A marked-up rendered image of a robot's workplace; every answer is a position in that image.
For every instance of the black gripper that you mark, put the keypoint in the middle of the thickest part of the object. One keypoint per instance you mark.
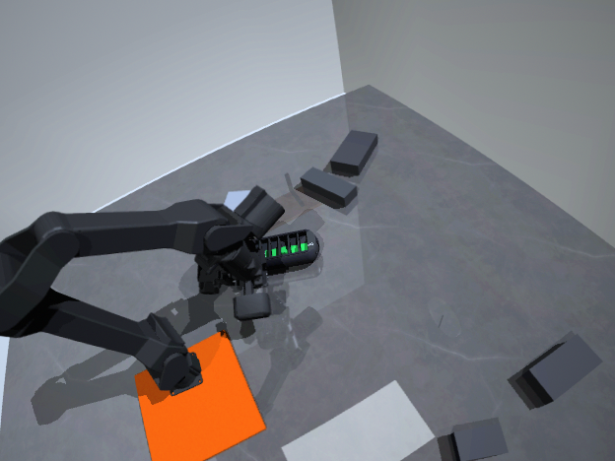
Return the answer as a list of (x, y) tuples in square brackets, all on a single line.
[(251, 306)]

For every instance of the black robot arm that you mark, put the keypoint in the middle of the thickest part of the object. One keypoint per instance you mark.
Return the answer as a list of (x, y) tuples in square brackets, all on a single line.
[(31, 259)]

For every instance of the dark grey switch panel with green rocker switches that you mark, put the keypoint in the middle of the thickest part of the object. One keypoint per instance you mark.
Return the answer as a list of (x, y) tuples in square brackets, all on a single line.
[(289, 249)]

